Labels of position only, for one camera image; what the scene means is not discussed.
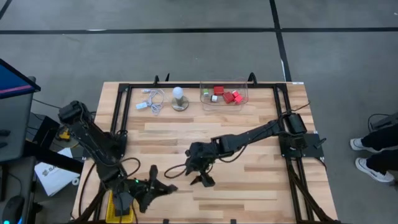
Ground white bulb on wooden base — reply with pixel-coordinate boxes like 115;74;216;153
170;86;190;112

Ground black computer mouse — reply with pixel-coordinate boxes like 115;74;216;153
1;195;25;224

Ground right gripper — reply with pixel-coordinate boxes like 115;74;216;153
185;141;219;188

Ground black metal table frame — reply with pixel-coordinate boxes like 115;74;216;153
71;81;341;224

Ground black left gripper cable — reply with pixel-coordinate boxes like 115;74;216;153
119;157;142;179

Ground computer monitor blue screen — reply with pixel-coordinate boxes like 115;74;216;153
0;58;42;162

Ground yellow plastic basket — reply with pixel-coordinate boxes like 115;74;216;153
105;190;137;224

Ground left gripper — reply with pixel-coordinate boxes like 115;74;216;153
125;164;179;215

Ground clear plastic bin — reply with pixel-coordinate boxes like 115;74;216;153
199;81;249;112

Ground white cable with adapter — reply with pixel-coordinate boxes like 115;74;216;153
135;88;166;116

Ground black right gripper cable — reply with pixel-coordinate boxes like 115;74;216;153
164;162;191;180

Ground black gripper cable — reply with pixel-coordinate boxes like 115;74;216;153
164;162;191;180
119;157;142;179

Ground white printed paper sheets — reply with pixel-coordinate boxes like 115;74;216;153
34;147;81;197

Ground person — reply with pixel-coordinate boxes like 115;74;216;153
349;113;398;184

